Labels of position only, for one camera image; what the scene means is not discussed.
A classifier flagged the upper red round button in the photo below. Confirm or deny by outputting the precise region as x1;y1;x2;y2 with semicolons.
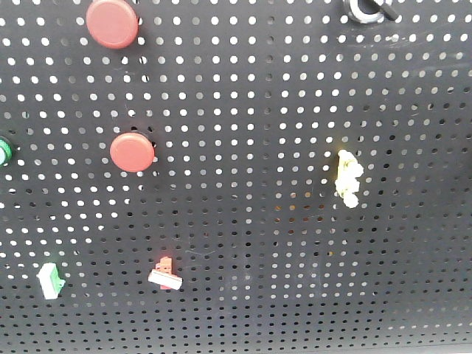
86;0;139;49

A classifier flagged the green white toggle switch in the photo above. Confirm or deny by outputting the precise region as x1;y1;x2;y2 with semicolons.
36;263;66;300

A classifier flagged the black perforated pegboard panel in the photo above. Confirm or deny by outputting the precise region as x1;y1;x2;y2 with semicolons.
1;1;471;353

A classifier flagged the lower red round button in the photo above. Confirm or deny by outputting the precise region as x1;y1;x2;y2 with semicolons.
109;133;155;173

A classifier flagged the yellow white switch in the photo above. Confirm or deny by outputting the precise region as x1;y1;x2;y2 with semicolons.
335;149;364;209

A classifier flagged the red round button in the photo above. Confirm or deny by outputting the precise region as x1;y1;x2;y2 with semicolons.
109;133;155;173
86;0;139;49

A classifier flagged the red white toggle switch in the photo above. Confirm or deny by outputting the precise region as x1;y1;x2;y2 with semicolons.
147;257;183;290

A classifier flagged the green round button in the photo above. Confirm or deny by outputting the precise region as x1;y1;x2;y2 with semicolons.
0;136;14;166

